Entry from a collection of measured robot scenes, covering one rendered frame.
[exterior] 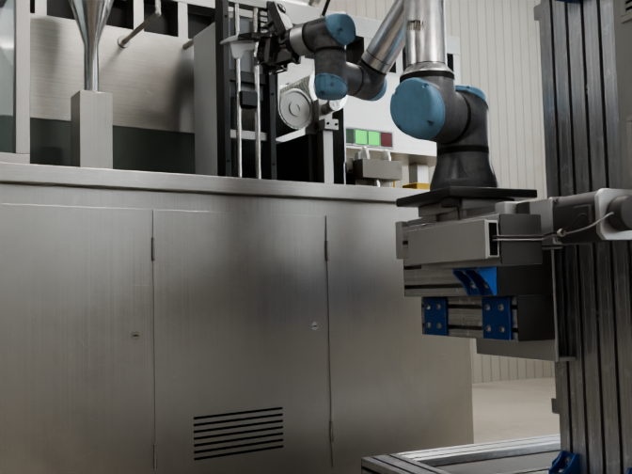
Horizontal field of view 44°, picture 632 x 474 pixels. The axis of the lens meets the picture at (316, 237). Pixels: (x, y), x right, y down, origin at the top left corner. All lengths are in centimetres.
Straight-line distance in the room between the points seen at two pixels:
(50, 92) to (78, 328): 91
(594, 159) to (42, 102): 158
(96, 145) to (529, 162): 384
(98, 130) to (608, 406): 145
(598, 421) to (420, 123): 68
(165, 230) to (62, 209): 25
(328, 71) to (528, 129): 388
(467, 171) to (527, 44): 410
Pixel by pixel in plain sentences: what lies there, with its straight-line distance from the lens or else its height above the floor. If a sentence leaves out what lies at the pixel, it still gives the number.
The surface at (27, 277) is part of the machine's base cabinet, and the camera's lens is 181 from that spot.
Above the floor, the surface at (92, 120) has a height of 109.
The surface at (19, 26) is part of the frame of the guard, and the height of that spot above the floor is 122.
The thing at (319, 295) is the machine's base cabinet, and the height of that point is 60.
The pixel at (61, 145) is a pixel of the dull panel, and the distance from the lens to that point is 249.
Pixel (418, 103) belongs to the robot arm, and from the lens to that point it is 162.
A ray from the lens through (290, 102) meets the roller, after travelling 245.
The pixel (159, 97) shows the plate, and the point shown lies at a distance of 262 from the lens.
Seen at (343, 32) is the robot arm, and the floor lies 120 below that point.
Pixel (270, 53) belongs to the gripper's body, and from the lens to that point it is 197.
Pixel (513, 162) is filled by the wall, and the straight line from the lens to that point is 550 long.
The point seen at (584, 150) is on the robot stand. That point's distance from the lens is 167.
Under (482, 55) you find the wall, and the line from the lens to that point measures 553.
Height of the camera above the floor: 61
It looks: 4 degrees up
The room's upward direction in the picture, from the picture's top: 1 degrees counter-clockwise
